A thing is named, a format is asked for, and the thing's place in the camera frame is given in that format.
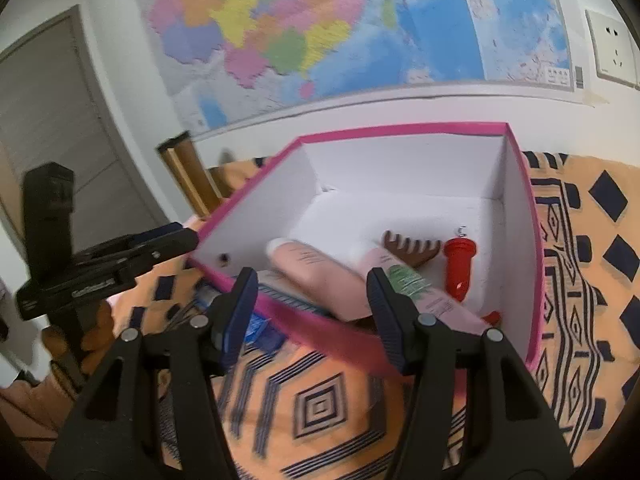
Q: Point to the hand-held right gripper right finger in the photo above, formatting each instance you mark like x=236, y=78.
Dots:
x=385, y=320

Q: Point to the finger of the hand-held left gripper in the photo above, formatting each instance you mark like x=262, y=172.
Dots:
x=125, y=245
x=165, y=250

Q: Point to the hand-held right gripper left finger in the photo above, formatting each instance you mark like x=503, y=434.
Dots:
x=240, y=310

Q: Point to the pink tube with green print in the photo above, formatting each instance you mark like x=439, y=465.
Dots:
x=440, y=305

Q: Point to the brown wooden fork spatula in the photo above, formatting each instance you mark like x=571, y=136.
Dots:
x=410, y=250

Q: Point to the pale pink tube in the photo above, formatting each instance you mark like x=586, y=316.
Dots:
x=325, y=275

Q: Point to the red plastic tool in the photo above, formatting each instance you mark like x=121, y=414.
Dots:
x=460, y=265

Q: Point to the pink cardboard box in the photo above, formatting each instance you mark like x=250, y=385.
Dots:
x=400, y=195

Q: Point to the blue carton box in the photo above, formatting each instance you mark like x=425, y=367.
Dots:
x=257, y=330

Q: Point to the gold metal tumbler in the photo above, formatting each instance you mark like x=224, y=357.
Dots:
x=192, y=180

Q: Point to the grey door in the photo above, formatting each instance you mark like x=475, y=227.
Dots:
x=60, y=110

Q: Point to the orange patterned blanket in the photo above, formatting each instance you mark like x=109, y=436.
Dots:
x=320, y=410

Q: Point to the orange cloth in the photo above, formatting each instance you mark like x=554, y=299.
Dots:
x=30, y=400

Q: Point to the colourful wall map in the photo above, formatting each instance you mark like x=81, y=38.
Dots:
x=350, y=35

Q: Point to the white wall socket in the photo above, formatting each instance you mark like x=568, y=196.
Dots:
x=612, y=45

